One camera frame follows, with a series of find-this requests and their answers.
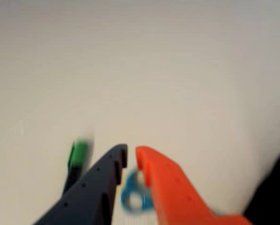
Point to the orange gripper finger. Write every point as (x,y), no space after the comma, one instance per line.
(177,199)

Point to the green and black marker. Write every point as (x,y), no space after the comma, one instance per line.
(77,152)

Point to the black cloth bag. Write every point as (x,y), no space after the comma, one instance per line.
(271,199)

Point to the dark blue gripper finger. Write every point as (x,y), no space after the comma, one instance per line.
(88,194)

